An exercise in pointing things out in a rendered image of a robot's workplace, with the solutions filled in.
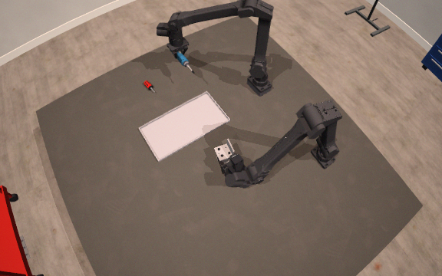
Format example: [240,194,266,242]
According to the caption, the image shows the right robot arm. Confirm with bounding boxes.
[157,0,274,93]

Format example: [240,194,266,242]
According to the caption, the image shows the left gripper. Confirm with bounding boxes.
[217,157,232,177]

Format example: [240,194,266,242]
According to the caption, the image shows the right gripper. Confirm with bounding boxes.
[167,36,189,58]

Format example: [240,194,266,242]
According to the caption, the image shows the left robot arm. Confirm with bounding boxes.
[225,100,342,189]

